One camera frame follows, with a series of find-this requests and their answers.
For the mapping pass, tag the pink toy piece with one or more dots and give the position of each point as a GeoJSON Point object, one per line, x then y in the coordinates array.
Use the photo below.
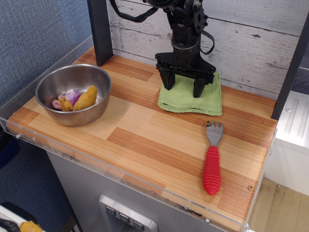
{"type": "Point", "coordinates": [57, 103]}

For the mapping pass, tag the dark left frame post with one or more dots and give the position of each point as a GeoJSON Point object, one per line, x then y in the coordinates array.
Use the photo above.
{"type": "Point", "coordinates": [100, 27]}

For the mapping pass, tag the red handled metal fork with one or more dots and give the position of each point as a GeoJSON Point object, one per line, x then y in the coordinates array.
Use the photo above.
{"type": "Point", "coordinates": [211, 176]}

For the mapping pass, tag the silver dispenser button panel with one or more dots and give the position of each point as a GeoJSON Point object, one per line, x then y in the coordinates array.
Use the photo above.
{"type": "Point", "coordinates": [136, 220]}

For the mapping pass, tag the dark frame post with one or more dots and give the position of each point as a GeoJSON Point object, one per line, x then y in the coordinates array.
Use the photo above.
{"type": "Point", "coordinates": [100, 27]}
{"type": "Point", "coordinates": [292, 71]}

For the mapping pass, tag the yellow toy at bottom left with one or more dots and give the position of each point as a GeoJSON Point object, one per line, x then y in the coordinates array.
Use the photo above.
{"type": "Point", "coordinates": [30, 226]}

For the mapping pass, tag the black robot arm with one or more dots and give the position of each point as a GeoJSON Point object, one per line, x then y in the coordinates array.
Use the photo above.
{"type": "Point", "coordinates": [187, 21]}

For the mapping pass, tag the small orange toy piece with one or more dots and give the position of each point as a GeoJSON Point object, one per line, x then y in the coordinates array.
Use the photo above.
{"type": "Point", "coordinates": [66, 105]}

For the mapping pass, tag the stainless steel bowl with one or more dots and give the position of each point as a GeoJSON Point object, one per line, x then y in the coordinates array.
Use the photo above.
{"type": "Point", "coordinates": [67, 79]}

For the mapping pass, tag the yellow toy sweet potato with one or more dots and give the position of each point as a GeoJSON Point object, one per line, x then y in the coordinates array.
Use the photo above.
{"type": "Point", "coordinates": [87, 99]}

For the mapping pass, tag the green towel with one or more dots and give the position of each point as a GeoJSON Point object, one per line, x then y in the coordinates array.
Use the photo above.
{"type": "Point", "coordinates": [180, 98]}

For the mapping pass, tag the white metal side cabinet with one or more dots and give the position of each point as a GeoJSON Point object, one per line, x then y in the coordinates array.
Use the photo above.
{"type": "Point", "coordinates": [288, 160]}

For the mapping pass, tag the clear acrylic edge guard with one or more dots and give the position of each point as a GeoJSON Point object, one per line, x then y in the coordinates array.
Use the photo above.
{"type": "Point", "coordinates": [152, 160]}

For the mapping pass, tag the purple toy onion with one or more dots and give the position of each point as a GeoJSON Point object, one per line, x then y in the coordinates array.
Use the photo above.
{"type": "Point", "coordinates": [72, 96]}

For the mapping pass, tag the dark right frame post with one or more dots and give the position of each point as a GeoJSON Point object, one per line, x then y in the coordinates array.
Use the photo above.
{"type": "Point", "coordinates": [292, 71]}

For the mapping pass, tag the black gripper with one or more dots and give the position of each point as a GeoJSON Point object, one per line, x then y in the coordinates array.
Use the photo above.
{"type": "Point", "coordinates": [187, 63]}

